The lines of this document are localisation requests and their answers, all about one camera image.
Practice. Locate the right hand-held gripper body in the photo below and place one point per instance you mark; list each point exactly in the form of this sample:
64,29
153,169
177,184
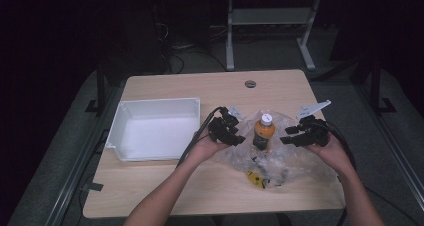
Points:
315,131

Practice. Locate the clear plastic bag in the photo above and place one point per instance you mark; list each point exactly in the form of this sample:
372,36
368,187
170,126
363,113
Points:
283,162

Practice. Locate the grey tape strip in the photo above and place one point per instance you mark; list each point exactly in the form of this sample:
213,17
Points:
94,187

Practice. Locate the dark metal stand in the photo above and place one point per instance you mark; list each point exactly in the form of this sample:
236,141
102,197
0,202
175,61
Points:
376,92
100,92

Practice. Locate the person's left hand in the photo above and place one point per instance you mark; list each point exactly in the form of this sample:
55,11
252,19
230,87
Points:
206,149

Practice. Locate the person's right hand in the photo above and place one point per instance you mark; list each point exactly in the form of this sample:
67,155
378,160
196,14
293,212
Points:
331,152

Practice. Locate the white plastic tray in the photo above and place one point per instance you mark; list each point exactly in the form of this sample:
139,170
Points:
160,132

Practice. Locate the white metal desk frame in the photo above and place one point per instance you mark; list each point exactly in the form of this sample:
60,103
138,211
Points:
266,16

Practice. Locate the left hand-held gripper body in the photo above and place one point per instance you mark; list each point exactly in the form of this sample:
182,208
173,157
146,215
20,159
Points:
218,129

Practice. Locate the orange drink bottle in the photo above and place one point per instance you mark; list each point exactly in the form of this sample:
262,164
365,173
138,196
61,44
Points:
263,132

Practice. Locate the grey metal floor rail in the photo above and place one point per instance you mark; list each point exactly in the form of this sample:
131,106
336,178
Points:
76,172
396,152

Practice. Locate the grey table grommet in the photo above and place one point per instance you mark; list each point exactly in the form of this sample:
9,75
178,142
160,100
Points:
250,84

